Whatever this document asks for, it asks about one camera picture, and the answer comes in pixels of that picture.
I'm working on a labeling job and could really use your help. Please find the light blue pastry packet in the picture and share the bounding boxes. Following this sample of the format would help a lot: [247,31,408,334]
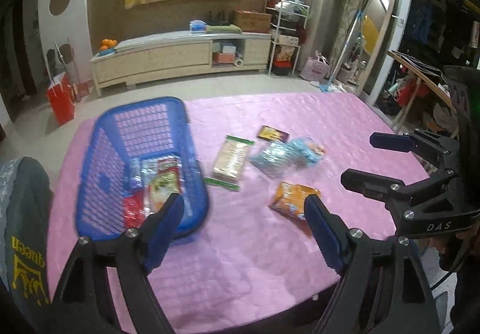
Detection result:
[289,137,325,166]

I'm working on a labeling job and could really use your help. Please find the orange biscuit bar pack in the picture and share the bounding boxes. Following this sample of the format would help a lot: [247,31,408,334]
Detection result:
[269,181,321,221]

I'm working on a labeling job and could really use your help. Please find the clear pack blue tray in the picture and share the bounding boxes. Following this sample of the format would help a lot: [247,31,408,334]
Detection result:
[249,141,297,179]

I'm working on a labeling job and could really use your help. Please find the red spicy snack pouch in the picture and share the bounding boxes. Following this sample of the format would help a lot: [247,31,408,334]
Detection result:
[142,155,182,215]

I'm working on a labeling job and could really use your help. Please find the blue plastic basket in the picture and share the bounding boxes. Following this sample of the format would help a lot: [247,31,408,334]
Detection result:
[76,97,209,240]

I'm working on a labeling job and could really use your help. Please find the red cracker pack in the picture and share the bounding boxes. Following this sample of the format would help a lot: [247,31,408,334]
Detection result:
[123,190,145,228]

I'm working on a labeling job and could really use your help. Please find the purple wafer pack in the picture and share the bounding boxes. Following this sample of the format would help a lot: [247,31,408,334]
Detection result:
[128,158,143,191]

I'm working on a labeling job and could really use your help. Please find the arched standing mirror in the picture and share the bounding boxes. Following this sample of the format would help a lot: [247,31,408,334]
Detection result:
[326,0,395,96]

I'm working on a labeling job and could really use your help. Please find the grey queen print sleeve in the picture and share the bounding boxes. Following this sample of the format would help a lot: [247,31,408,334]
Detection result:
[1,157,52,333]

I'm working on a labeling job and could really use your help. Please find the pink shopping bag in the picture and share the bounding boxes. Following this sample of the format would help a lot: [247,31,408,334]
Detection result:
[299,51,330,82]

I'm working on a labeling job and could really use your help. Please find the pink quilted table cover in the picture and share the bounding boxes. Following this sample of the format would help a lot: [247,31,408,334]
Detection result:
[46,91,431,334]

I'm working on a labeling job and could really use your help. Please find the purple yellow snack packet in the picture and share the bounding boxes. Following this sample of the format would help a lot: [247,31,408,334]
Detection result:
[256,125,290,143]

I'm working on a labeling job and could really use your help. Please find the white metal shelf rack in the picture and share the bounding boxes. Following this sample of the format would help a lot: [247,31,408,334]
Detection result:
[264,0,310,76]

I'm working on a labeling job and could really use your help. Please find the green-ended cracker pack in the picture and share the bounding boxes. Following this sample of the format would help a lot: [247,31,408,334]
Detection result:
[204,135,255,192]

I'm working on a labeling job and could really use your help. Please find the red paper bag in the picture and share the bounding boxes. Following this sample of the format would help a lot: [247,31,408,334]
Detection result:
[46,72,75,126]

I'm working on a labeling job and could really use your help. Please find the cardboard box on cabinet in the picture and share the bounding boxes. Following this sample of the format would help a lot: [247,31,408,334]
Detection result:
[233,11,272,34]

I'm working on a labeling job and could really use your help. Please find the green folded cloth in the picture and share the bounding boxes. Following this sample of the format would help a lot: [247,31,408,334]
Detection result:
[205,25,242,34]

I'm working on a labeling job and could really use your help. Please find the blue tissue pack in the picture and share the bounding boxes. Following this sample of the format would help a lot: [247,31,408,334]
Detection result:
[190,20,208,34]

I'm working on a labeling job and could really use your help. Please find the oranges on blue plate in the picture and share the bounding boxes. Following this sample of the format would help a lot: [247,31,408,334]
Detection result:
[98,39,118,56]

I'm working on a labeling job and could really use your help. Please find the cream tv cabinet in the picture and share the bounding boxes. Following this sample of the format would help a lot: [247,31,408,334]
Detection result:
[90,30,271,94]

